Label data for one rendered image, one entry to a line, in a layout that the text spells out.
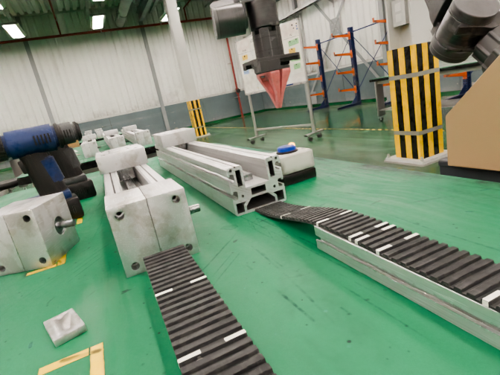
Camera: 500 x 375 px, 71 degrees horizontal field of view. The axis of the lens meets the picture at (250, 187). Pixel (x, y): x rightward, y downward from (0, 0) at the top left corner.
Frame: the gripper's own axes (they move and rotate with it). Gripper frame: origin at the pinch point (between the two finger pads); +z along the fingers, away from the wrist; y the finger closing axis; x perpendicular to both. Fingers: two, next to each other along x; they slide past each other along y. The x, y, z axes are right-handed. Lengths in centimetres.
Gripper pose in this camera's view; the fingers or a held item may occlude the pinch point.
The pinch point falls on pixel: (278, 103)
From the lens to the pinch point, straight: 75.0
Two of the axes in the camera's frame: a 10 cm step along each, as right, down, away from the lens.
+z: 1.9, 9.5, 2.5
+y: -9.0, 2.7, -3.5
